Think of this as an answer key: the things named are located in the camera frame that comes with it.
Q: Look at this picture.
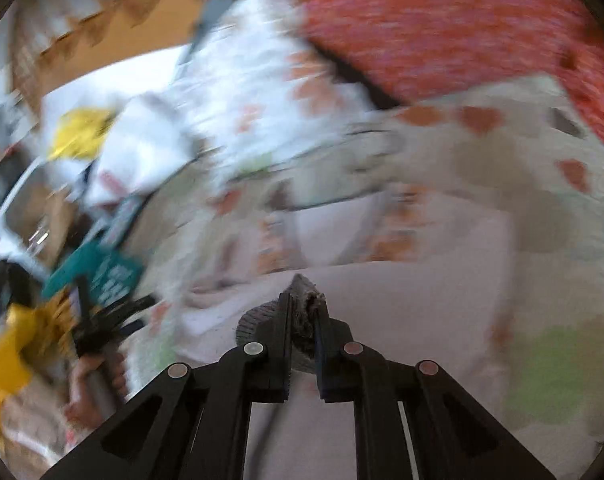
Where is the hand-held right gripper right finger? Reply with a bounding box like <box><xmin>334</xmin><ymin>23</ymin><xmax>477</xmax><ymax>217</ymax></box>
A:
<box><xmin>315</xmin><ymin>303</ymin><xmax>558</xmax><ymax>480</ymax></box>

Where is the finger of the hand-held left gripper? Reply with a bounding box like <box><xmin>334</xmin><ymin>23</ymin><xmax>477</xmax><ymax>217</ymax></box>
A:
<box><xmin>99</xmin><ymin>294</ymin><xmax>157</xmax><ymax>322</ymax></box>
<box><xmin>73</xmin><ymin>277</ymin><xmax>146</xmax><ymax>357</ymax></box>

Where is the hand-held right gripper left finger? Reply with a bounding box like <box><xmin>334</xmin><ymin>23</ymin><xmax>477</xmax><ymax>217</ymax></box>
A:
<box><xmin>41</xmin><ymin>291</ymin><xmax>293</xmax><ymax>480</ymax></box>

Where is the small grey cloth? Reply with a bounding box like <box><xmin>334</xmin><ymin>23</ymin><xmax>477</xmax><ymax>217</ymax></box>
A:
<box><xmin>236</xmin><ymin>274</ymin><xmax>333</xmax><ymax>374</ymax></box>

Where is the person's left hand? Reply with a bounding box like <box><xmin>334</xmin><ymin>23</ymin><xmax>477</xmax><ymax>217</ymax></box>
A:
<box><xmin>64</xmin><ymin>350</ymin><xmax>131</xmax><ymax>429</ymax></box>

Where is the plain white cloth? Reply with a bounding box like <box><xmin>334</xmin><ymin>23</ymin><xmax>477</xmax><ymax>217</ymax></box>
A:
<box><xmin>179</xmin><ymin>255</ymin><xmax>515</xmax><ymax>480</ymax></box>

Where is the yellow cloth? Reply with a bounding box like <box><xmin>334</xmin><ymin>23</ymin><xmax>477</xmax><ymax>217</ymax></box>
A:
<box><xmin>0</xmin><ymin>292</ymin><xmax>80</xmax><ymax>443</ymax></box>

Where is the white garment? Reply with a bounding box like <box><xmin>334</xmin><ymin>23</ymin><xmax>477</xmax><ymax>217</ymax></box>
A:
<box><xmin>88</xmin><ymin>94</ymin><xmax>203</xmax><ymax>207</ymax></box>

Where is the small yellow garment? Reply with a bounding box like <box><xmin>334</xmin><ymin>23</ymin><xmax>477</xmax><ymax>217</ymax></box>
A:
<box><xmin>49</xmin><ymin>107</ymin><xmax>119</xmax><ymax>162</ymax></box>

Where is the printed blanket with orange patches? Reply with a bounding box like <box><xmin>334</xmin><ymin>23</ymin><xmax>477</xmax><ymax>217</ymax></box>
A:
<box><xmin>132</xmin><ymin>0</ymin><xmax>604</xmax><ymax>441</ymax></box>

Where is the brown wooden headboard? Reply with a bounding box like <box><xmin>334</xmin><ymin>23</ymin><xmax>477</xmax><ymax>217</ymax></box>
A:
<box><xmin>7</xmin><ymin>0</ymin><xmax>265</xmax><ymax>107</ymax></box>

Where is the red blanket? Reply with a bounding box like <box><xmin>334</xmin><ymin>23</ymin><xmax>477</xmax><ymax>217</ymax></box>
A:
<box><xmin>301</xmin><ymin>0</ymin><xmax>604</xmax><ymax>162</ymax></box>

